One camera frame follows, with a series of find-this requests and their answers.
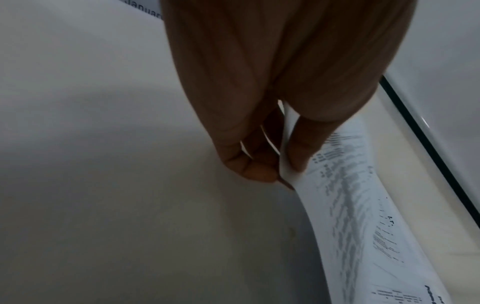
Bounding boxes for person's left hand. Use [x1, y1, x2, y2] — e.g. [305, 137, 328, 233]
[159, 0, 419, 191]

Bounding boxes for white printed paper sheets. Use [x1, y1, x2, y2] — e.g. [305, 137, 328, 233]
[276, 100, 470, 304]

